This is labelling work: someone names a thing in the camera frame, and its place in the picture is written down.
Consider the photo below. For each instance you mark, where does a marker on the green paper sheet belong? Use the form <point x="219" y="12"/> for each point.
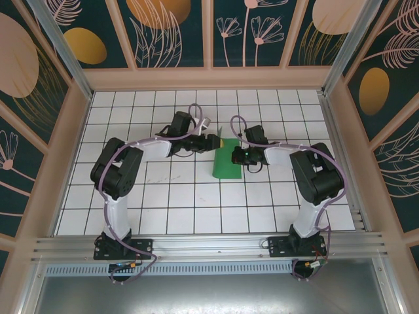
<point x="226" y="167"/>

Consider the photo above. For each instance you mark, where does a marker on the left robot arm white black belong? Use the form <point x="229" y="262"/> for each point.
<point x="114" y="170"/>

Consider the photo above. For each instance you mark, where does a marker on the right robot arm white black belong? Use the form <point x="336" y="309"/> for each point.
<point x="317" y="176"/>

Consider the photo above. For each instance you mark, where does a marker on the grey metal sheet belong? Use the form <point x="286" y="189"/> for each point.
<point x="209" y="294"/>

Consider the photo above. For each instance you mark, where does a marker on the white gridded table mat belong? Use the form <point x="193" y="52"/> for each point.
<point x="196" y="209"/>

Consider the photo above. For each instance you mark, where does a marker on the small circuit board with connector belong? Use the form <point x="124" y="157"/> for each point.
<point x="316" y="264"/>
<point x="124" y="265"/>

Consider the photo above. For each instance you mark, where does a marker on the aluminium side rail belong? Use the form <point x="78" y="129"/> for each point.
<point x="344" y="163"/>

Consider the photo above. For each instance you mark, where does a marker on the aluminium mounting rail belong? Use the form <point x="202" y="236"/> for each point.
<point x="209" y="243"/>

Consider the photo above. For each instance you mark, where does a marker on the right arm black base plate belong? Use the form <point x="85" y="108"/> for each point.
<point x="278" y="247"/>

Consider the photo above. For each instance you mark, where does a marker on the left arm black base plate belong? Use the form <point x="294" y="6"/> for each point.
<point x="144" y="248"/>

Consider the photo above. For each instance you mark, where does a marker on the aluminium frame post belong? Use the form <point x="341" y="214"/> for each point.
<point x="65" y="55"/>
<point x="349" y="49"/>

